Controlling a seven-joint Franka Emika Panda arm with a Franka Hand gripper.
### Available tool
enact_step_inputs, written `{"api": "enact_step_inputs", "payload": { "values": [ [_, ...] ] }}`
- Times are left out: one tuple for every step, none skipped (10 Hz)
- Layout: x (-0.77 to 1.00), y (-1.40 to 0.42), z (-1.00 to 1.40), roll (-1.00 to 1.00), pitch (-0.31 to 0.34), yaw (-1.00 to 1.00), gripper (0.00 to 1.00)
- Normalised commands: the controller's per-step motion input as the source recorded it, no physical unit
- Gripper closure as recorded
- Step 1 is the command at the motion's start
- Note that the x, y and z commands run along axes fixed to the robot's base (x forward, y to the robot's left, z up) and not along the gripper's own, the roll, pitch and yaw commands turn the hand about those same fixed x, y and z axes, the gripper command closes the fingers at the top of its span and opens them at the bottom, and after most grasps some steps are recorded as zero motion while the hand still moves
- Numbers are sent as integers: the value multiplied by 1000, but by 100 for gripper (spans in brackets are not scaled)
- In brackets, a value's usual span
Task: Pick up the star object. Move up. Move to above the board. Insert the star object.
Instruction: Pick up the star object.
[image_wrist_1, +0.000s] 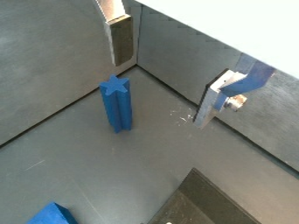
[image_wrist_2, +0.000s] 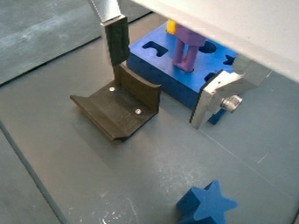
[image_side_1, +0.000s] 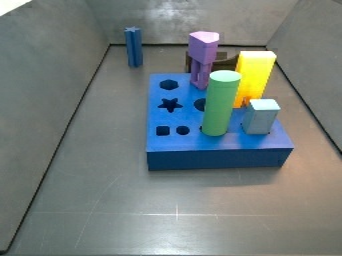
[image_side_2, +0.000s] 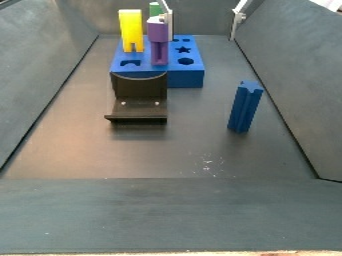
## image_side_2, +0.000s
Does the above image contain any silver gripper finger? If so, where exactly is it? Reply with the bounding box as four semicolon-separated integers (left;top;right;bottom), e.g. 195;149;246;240
157;0;174;41
230;0;253;40

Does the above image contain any blue star prism block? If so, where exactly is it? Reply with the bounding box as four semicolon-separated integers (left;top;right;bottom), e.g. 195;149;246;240
227;80;263;133

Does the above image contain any green cylinder block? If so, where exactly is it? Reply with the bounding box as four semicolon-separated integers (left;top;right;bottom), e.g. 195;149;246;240
150;2;163;16

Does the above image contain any blue shape sorter board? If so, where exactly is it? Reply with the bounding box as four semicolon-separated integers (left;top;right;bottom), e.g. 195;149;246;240
110;35;205;88

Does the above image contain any yellow arch block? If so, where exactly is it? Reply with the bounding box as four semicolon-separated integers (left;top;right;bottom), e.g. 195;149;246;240
118;9;145;52

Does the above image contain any purple pentagon block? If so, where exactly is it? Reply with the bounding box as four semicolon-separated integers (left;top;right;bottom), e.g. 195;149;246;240
147;15;169;65

